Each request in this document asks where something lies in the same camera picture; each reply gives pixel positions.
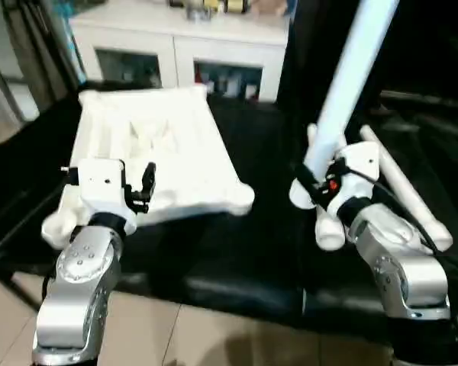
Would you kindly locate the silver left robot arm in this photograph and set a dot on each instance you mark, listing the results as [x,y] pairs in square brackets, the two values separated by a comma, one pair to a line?
[80,282]

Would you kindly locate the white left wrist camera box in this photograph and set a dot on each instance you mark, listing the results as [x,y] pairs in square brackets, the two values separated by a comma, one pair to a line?
[99,187]

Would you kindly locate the white sideboard with glass doors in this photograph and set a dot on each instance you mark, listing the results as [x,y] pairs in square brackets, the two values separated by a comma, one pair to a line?
[175,46]

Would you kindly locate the brown teddy bear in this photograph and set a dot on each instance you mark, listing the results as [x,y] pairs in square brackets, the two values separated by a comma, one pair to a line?
[271,6]

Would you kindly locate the black work mat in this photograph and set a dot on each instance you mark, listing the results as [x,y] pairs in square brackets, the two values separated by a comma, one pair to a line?
[237,252]

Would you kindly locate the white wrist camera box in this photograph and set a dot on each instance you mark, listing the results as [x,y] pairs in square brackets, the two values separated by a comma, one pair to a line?
[99,187]
[359,171]

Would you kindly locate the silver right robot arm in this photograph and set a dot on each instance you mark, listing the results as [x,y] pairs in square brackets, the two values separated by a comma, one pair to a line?
[404,274]

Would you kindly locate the white plastic table top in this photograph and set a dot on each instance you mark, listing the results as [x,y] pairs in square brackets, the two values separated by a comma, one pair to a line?
[160,145]

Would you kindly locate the white plastic table leg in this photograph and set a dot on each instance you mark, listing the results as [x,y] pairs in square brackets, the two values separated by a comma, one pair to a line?
[401,183]
[355,69]
[330,232]

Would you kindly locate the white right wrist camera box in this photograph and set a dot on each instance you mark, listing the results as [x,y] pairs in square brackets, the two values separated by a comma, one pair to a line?
[359,171]

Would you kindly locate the clear glass ornament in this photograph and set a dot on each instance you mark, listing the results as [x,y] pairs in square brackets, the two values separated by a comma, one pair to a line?
[198,8]

